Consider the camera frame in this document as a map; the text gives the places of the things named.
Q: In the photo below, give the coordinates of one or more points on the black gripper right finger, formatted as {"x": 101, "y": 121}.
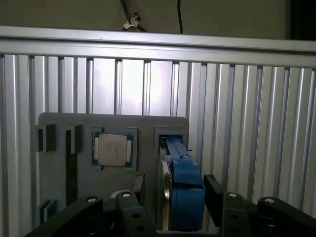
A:
{"x": 235, "y": 217}

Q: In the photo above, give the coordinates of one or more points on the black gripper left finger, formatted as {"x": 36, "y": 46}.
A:
{"x": 135, "y": 222}

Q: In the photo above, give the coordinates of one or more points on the hard disk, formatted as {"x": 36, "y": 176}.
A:
{"x": 187, "y": 207}

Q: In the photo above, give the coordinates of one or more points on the silver CPU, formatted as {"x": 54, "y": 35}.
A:
{"x": 112, "y": 150}

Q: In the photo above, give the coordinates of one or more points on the green RAM stick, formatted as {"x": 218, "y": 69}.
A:
{"x": 72, "y": 172}

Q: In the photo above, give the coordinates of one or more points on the parts rack plate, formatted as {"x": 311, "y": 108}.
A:
{"x": 111, "y": 121}

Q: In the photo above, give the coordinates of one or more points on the black metal frame post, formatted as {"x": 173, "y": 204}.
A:
{"x": 303, "y": 17}

